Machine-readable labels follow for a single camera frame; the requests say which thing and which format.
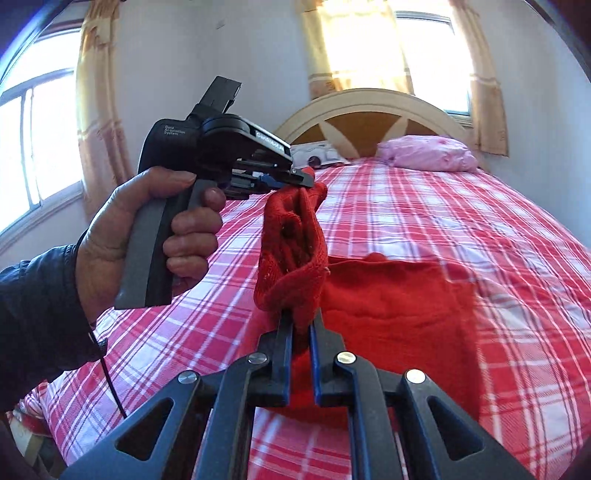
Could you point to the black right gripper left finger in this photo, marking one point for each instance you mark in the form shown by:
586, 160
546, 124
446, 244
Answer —
197, 426

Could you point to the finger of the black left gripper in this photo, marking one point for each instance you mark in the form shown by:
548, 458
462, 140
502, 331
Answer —
242, 186
279, 178

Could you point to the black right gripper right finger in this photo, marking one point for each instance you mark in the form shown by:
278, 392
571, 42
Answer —
402, 425

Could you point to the red knitted sweater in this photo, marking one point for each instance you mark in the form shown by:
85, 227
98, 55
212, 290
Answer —
398, 315

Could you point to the person's left hand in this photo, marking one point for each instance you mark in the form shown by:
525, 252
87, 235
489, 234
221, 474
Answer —
102, 251

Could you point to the white patterned pillow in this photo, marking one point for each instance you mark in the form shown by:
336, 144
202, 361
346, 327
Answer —
317, 155

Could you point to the cream wooden headboard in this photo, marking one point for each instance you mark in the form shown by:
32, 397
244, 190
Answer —
356, 121

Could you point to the beige side window curtain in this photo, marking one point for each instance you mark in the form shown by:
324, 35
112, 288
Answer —
105, 160

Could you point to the beige curtain left of headboard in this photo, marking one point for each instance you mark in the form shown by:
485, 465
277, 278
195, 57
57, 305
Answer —
353, 44

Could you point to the beige curtain of headboard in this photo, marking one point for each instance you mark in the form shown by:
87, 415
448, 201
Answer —
353, 44
488, 109

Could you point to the pink pillow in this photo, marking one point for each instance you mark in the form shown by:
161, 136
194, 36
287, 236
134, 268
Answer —
427, 153

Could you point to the side window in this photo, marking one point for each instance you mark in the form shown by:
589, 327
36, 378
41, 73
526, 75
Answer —
40, 161

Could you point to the dark blue jacket sleeve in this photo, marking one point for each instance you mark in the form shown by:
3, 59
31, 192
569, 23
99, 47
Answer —
44, 331

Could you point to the red white plaid bedspread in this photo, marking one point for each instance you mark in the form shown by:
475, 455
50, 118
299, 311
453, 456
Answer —
532, 281

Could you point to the beige curtain right of headboard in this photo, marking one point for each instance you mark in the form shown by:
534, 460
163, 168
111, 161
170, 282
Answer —
488, 109

